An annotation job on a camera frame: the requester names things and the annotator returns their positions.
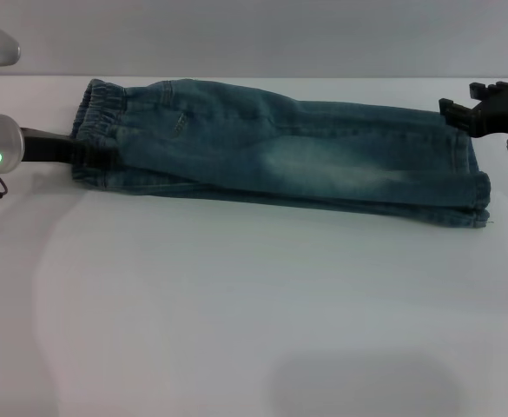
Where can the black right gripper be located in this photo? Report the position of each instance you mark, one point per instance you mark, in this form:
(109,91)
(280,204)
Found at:
(503,112)

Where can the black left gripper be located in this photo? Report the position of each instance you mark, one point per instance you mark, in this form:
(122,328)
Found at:
(47,147)

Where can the blue denim shorts with basketball print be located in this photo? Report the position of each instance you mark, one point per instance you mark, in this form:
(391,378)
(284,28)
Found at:
(279,156)

